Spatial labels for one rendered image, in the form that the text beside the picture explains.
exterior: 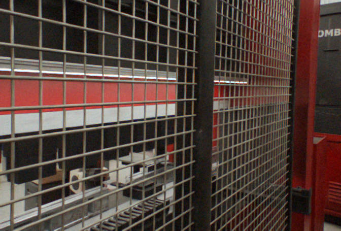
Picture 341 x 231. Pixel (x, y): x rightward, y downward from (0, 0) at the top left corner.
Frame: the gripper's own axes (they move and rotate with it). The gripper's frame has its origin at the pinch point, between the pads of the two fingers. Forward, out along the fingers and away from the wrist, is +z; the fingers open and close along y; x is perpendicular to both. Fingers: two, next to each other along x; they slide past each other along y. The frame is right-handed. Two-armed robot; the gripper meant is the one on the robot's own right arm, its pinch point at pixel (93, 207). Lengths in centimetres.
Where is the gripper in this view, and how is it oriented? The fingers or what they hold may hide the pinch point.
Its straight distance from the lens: 196.6
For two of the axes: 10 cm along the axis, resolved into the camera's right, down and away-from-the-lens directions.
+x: 6.3, -0.3, 7.7
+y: 7.5, -2.2, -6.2
